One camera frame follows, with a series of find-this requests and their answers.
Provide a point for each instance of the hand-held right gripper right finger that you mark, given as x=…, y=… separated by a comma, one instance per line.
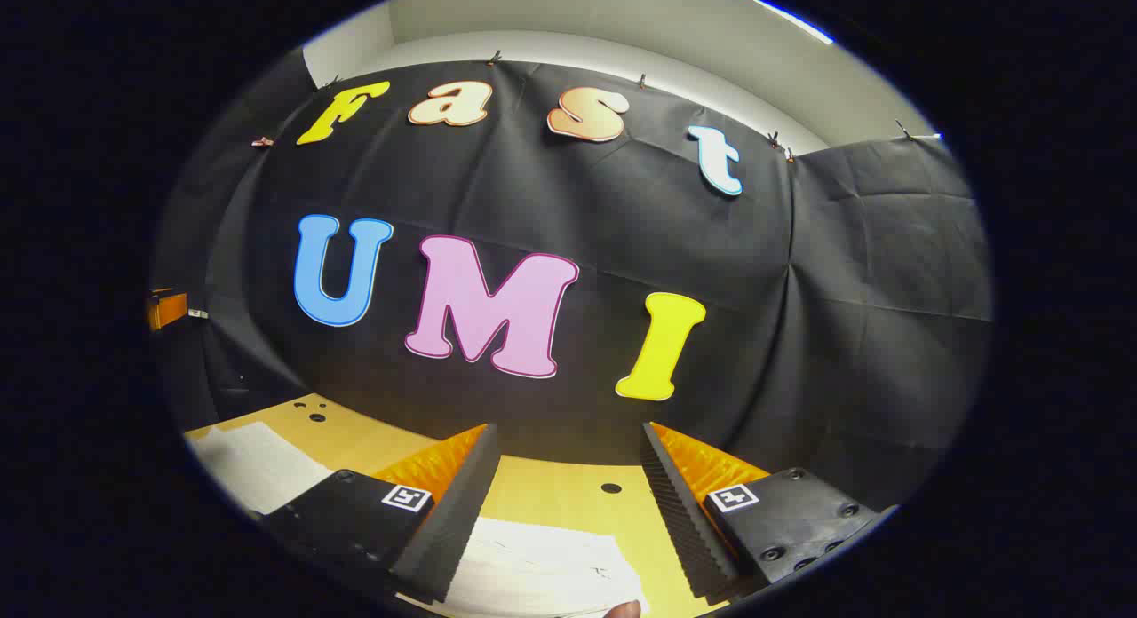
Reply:
x=684, y=529

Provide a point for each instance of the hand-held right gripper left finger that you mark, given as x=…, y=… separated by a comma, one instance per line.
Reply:
x=449, y=529

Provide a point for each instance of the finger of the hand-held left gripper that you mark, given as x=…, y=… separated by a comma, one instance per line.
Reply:
x=167, y=310

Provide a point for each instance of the white jeans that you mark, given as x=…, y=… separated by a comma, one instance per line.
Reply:
x=542, y=565

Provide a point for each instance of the black backdrop cloth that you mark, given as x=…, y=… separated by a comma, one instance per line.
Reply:
x=533, y=192

